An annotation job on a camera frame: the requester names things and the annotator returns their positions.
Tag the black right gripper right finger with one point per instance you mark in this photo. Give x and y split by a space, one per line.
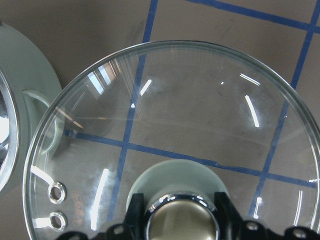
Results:
231 226

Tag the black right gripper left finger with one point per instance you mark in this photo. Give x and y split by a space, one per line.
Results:
130 229

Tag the glass pot lid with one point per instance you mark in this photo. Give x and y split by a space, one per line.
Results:
177 121

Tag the pale green electric pot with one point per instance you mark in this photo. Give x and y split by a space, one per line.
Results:
28 85

